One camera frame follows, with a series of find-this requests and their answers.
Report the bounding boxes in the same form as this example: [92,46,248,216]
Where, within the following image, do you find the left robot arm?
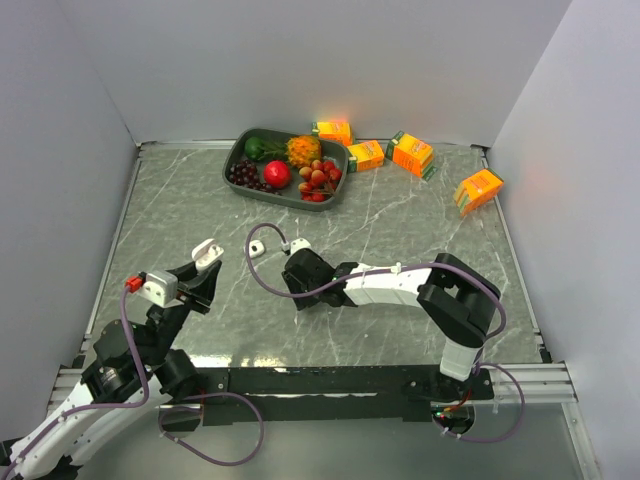
[1,260,222,479]

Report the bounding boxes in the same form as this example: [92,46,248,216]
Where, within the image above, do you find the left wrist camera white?
[125,270,180,308]

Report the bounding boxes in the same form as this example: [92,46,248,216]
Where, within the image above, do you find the white oval charging case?
[191,238,224,272]

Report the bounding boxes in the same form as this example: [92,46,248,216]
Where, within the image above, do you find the orange box middle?
[347,140,385,173]

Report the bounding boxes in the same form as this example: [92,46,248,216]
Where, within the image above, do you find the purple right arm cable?
[243,222,507,369]

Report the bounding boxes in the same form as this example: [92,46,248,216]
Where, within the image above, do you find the red pomegranate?
[263,160,291,189]

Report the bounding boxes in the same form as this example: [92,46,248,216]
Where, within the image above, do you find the orange sponge box near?
[385,131,435,180]

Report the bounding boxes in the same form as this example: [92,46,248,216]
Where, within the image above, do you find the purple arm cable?
[0,284,151,479]
[243,222,507,369]

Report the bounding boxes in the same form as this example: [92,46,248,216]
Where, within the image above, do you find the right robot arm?
[282,248,501,399]

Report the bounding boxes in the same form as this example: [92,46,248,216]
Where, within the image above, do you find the dark purple grapes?
[225,160,278,195]

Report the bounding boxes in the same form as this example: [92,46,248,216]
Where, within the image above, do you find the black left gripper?
[143,253,221,364]

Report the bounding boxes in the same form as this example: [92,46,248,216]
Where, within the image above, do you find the orange pineapple toy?
[285,135,322,169]

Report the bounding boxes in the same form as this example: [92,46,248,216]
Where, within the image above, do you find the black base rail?
[137,363,496,426]

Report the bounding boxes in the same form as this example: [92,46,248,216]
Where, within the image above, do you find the green pepper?
[244,136,265,162]

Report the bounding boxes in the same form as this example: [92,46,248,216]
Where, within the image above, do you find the white square charging case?
[245,240,266,259]

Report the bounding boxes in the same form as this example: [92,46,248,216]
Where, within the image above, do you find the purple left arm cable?
[0,284,151,479]

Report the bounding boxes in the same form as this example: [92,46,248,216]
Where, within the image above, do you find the orange box back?
[311,121,354,147]

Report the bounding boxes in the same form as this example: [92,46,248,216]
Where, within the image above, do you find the orange striped sponge box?
[453,168,504,217]

